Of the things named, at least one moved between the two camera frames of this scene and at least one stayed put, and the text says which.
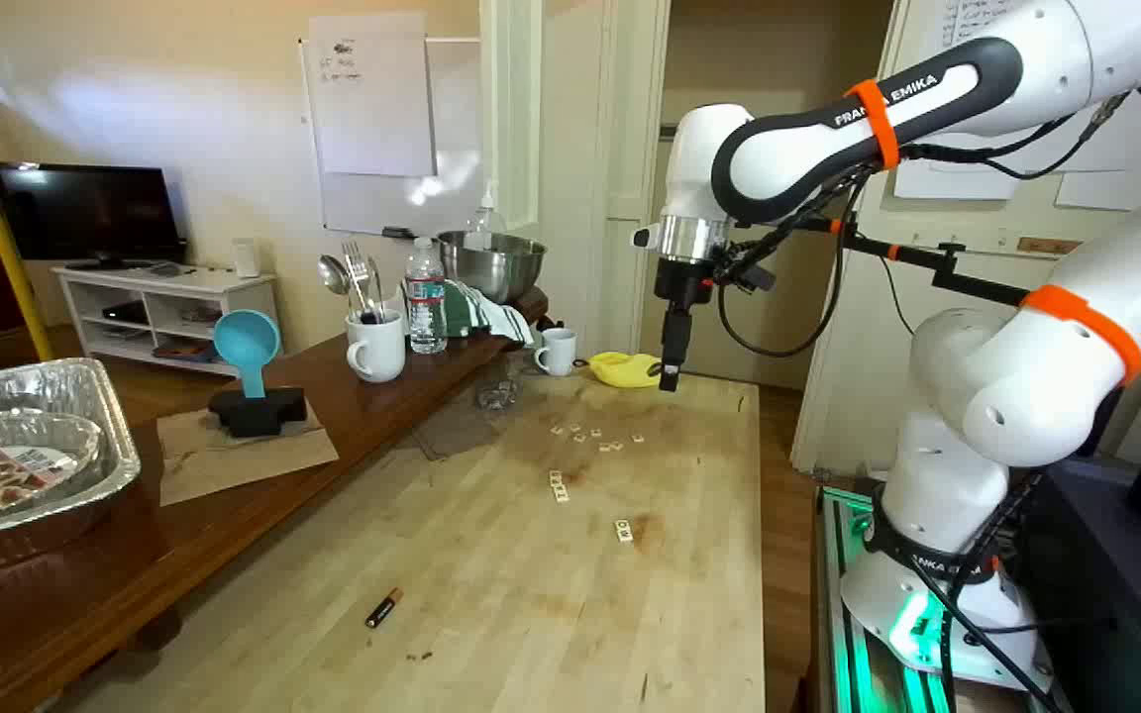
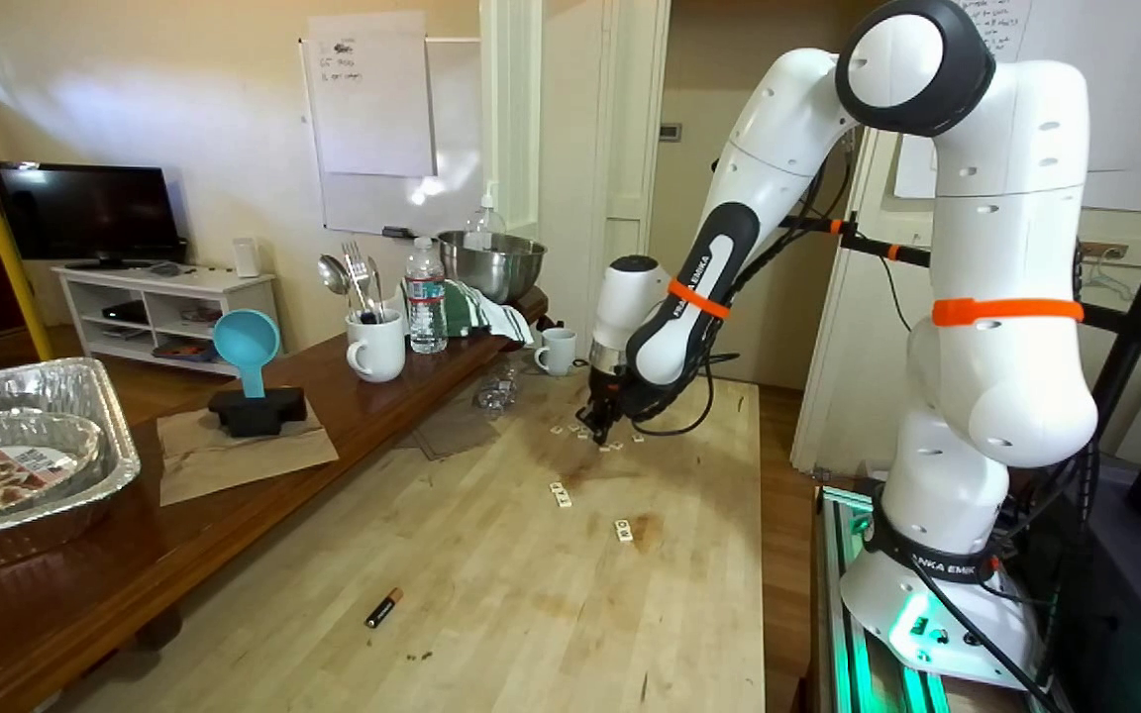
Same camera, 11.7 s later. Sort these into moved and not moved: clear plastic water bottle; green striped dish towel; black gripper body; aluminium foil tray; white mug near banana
Moved: black gripper body
Not moved: aluminium foil tray; white mug near banana; clear plastic water bottle; green striped dish towel
